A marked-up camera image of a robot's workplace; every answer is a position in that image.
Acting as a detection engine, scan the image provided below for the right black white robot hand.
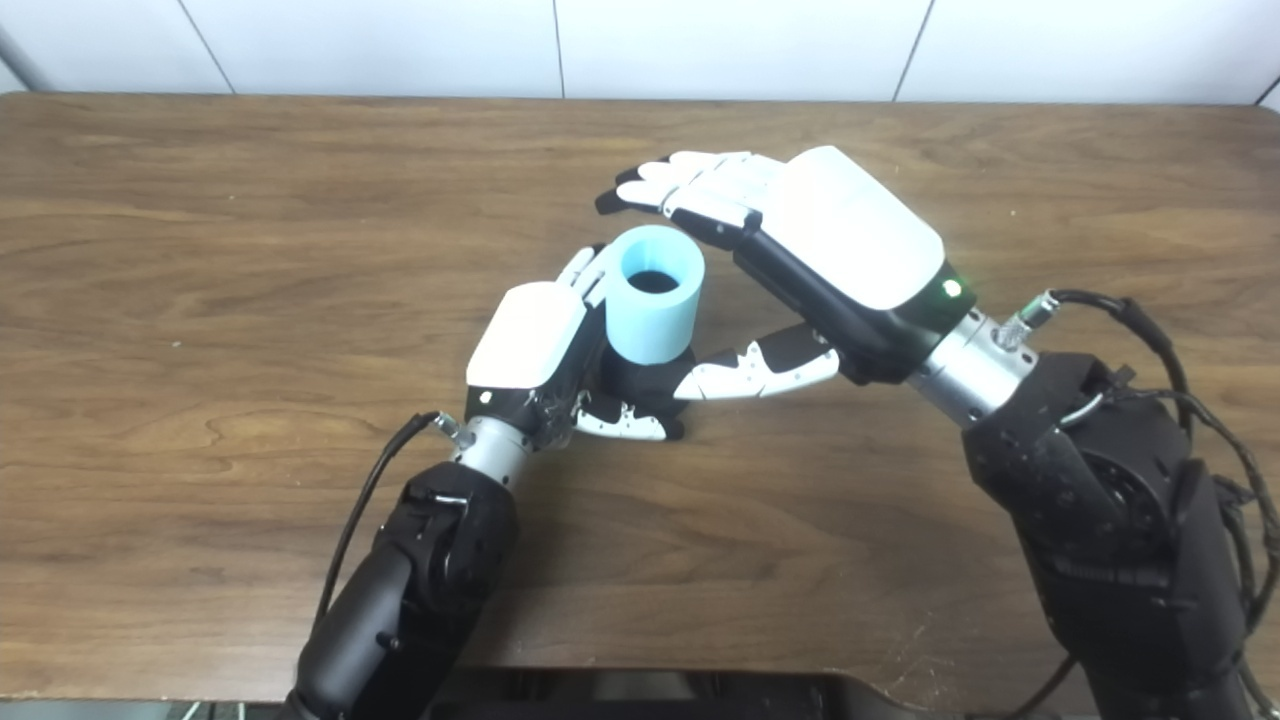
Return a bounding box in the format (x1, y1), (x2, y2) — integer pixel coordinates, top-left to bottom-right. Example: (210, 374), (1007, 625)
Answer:
(594, 146), (979, 402)

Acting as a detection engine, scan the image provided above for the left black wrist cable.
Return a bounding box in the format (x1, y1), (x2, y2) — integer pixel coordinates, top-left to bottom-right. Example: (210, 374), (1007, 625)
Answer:
(310, 411), (476, 636)

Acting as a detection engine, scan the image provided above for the light blue cylinder cup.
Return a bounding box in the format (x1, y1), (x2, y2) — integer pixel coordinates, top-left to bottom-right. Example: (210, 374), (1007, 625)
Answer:
(604, 225), (706, 366)

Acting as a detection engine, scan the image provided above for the black flared nozzle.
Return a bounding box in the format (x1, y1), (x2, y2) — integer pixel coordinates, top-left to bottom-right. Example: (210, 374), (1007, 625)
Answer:
(598, 340), (696, 431)

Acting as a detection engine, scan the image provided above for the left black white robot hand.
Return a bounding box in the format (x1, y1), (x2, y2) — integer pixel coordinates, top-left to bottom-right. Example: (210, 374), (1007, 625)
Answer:
(465, 244), (686, 451)

